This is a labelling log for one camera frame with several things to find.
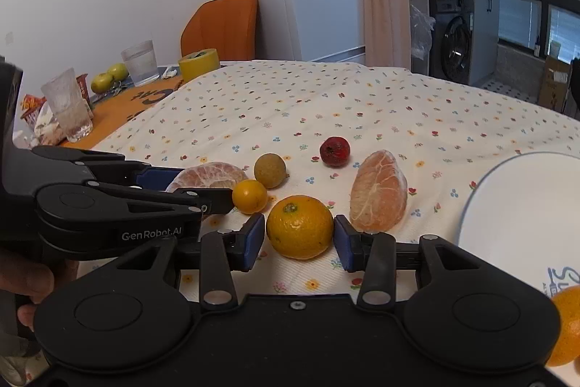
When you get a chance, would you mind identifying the peeled pomelo segment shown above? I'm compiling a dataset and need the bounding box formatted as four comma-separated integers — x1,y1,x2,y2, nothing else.
166,162,248,193
349,149,407,234

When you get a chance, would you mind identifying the small orange kumquat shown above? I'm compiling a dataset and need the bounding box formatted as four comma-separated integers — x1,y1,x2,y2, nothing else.
232,180,268,215

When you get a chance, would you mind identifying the green-brown longan fruit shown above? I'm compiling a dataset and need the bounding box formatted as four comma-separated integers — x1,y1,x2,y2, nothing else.
254,153,287,190

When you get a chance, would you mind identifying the dark red small fruit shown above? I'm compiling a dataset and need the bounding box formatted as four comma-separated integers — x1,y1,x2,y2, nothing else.
319,136,351,167

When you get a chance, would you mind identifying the large orange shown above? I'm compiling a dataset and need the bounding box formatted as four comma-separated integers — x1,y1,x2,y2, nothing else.
548,286,580,367

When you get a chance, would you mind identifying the kitchen counter cabinet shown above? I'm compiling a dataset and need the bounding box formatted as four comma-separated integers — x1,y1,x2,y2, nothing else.
410,0,500,86

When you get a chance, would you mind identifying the person left hand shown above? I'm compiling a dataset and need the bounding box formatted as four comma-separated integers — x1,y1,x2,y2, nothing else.
1,255,79,331

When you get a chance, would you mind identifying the orange cat placemat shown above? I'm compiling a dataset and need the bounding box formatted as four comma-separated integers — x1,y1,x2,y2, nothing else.
60,75,183,149

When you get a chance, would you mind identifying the floral white tablecloth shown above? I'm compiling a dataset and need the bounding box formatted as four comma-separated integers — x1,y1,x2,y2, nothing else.
17,59,580,387

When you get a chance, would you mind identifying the frosted plastic cup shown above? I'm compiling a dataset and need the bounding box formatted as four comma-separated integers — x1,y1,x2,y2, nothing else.
41,68,92,143

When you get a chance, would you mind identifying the green apple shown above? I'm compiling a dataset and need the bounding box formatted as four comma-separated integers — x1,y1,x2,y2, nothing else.
106,63,129,82
90,73,115,94

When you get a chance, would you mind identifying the yellow tape roll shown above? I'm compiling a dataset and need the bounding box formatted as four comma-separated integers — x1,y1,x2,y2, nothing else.
178,48,220,82

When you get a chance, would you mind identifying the clear drinking glass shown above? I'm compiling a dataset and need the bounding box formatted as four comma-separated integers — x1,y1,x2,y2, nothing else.
121,40,159,86

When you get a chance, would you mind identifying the white blue-rimmed plate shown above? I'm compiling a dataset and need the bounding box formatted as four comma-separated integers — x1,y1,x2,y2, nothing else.
457,152,580,297

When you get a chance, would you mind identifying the orange chair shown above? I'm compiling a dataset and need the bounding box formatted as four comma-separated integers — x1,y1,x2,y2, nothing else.
180,0,258,61

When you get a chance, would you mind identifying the grey washing machine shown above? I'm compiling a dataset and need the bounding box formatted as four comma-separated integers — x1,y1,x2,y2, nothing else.
430,0,474,85

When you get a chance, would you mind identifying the cardboard box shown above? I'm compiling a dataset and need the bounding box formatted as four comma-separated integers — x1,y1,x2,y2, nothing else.
538,56,571,113

